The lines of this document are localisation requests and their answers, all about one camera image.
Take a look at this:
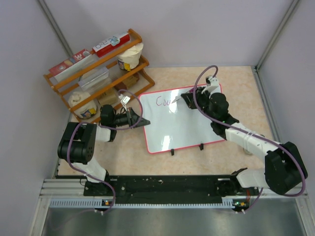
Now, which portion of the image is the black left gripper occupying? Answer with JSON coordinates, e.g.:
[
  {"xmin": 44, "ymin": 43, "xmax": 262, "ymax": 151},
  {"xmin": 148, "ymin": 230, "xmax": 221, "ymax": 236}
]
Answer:
[{"xmin": 111, "ymin": 107, "xmax": 150, "ymax": 128}]

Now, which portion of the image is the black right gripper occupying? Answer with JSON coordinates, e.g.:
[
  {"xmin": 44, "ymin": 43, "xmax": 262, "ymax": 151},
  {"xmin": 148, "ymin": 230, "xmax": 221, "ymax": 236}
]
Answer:
[{"xmin": 183, "ymin": 87, "xmax": 217, "ymax": 121}]

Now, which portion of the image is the magenta-capped whiteboard marker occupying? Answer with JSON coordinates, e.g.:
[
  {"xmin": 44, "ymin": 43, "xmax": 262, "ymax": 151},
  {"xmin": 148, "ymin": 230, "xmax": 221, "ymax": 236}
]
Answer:
[{"xmin": 172, "ymin": 89, "xmax": 193, "ymax": 103}]

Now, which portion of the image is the pink-framed whiteboard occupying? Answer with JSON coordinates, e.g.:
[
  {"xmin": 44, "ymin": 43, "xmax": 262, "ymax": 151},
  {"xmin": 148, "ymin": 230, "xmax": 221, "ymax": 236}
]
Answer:
[{"xmin": 139, "ymin": 86, "xmax": 224, "ymax": 154}]

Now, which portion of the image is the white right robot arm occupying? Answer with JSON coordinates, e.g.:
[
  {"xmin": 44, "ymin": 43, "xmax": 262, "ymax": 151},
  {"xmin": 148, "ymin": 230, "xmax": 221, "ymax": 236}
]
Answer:
[{"xmin": 179, "ymin": 87, "xmax": 308, "ymax": 196}]

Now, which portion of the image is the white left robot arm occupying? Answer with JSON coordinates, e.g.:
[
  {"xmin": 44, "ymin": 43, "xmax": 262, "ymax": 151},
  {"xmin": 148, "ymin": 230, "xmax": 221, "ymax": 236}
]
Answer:
[{"xmin": 57, "ymin": 105, "xmax": 151, "ymax": 195}]

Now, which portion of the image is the brown cardboard box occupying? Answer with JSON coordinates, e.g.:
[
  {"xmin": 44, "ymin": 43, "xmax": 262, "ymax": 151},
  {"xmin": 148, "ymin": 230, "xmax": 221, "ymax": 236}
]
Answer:
[{"xmin": 97, "ymin": 88, "xmax": 118, "ymax": 106}]

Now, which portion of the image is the dark brown small box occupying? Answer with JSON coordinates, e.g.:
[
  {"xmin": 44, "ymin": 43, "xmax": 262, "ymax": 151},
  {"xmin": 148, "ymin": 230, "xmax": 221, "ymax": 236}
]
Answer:
[{"xmin": 114, "ymin": 74, "xmax": 140, "ymax": 91}]

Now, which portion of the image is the white bag lower shelf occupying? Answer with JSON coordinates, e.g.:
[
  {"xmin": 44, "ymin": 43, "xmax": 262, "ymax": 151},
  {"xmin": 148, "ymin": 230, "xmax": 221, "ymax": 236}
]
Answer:
[{"xmin": 67, "ymin": 91, "xmax": 97, "ymax": 120}]

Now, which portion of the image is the white bag shelf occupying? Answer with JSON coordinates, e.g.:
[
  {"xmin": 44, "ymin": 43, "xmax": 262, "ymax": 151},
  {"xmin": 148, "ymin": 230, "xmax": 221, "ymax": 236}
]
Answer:
[
  {"xmin": 117, "ymin": 43, "xmax": 144, "ymax": 71},
  {"xmin": 67, "ymin": 91, "xmax": 97, "ymax": 120}
]

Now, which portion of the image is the silver foil box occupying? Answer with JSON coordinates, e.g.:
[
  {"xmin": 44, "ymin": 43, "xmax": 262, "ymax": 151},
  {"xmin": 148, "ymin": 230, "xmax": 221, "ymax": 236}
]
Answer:
[{"xmin": 78, "ymin": 67, "xmax": 109, "ymax": 91}]

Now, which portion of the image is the white bag upper shelf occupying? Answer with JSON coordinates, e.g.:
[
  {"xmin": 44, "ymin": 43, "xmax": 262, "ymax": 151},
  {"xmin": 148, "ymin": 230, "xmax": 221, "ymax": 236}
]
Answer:
[{"xmin": 117, "ymin": 43, "xmax": 144, "ymax": 71}]

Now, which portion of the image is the red white foil box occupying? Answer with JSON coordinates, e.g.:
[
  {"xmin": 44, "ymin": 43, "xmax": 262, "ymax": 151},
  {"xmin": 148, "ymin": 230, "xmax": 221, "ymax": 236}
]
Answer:
[{"xmin": 92, "ymin": 32, "xmax": 130, "ymax": 58}]

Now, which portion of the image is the clear tape roll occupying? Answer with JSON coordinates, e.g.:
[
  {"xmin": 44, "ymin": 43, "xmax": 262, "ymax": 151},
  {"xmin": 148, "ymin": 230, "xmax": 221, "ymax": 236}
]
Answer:
[{"xmin": 243, "ymin": 149, "xmax": 253, "ymax": 155}]

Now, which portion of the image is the red grey wrap box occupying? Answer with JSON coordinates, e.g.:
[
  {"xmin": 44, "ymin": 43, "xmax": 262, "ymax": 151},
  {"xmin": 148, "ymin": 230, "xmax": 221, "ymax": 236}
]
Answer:
[{"xmin": 49, "ymin": 49, "xmax": 96, "ymax": 82}]

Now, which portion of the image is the orange wooden shelf rack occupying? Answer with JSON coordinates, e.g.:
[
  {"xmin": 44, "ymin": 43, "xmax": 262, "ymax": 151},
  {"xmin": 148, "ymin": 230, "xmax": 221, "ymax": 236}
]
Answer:
[{"xmin": 43, "ymin": 29, "xmax": 155, "ymax": 122}]

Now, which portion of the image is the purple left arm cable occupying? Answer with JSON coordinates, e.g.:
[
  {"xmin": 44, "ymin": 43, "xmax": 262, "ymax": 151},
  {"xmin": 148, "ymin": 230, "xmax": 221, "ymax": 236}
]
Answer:
[{"xmin": 66, "ymin": 89, "xmax": 144, "ymax": 214}]

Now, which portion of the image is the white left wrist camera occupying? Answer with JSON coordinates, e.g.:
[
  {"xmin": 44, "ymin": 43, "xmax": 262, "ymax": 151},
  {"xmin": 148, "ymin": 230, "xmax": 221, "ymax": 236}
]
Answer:
[{"xmin": 119, "ymin": 94, "xmax": 130, "ymax": 110}]

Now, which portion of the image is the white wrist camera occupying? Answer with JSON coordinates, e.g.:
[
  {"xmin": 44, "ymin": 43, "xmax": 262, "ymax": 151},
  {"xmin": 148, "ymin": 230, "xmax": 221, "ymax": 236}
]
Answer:
[
  {"xmin": 119, "ymin": 94, "xmax": 130, "ymax": 110},
  {"xmin": 201, "ymin": 76, "xmax": 220, "ymax": 94}
]

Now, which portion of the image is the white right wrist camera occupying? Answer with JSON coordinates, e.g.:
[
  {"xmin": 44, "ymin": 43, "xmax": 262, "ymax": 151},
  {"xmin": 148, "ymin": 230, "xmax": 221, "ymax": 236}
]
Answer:
[{"xmin": 201, "ymin": 76, "xmax": 220, "ymax": 94}]

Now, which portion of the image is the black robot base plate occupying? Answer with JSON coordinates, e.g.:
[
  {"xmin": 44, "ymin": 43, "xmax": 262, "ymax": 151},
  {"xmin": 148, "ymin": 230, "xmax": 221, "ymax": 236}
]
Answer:
[{"xmin": 83, "ymin": 174, "xmax": 261, "ymax": 205}]

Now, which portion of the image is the grey slotted cable duct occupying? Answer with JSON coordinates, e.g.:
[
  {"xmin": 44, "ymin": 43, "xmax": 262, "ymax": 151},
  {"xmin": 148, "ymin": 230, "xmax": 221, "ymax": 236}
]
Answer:
[{"xmin": 49, "ymin": 196, "xmax": 248, "ymax": 210}]

